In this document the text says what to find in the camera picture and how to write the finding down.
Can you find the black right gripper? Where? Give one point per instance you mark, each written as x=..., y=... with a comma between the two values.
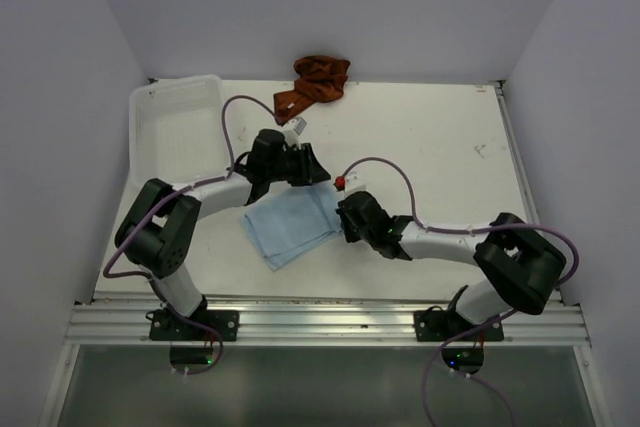
x=349, y=235

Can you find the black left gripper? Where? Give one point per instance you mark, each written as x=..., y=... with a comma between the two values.
x=310, y=171

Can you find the light blue towel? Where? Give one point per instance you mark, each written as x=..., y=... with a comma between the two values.
x=292, y=223

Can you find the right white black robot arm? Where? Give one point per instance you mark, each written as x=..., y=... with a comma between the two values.
x=520, y=267

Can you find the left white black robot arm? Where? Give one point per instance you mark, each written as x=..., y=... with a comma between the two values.
x=157, y=231

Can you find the brown rust towel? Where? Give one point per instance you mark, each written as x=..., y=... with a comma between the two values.
x=321, y=79

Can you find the white perforated plastic basket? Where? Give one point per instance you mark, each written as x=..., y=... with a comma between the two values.
x=175, y=131

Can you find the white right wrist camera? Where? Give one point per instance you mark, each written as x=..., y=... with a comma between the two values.
x=349, y=183

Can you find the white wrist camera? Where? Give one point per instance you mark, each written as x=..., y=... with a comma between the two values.
x=349, y=183
x=294, y=127

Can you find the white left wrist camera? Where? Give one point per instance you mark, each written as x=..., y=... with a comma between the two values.
x=294, y=127

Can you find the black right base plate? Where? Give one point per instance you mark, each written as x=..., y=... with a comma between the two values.
x=436, y=324

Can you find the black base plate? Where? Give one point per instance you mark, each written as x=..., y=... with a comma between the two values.
x=204, y=325
x=436, y=324

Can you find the aluminium front rail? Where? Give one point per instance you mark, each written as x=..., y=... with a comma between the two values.
x=297, y=323

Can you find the aluminium rail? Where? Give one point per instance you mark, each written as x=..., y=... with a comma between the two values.
x=531, y=212
x=297, y=323

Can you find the aluminium right side rail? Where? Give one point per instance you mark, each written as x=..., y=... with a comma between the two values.
x=531, y=212

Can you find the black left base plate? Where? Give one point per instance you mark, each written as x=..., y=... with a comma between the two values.
x=204, y=325

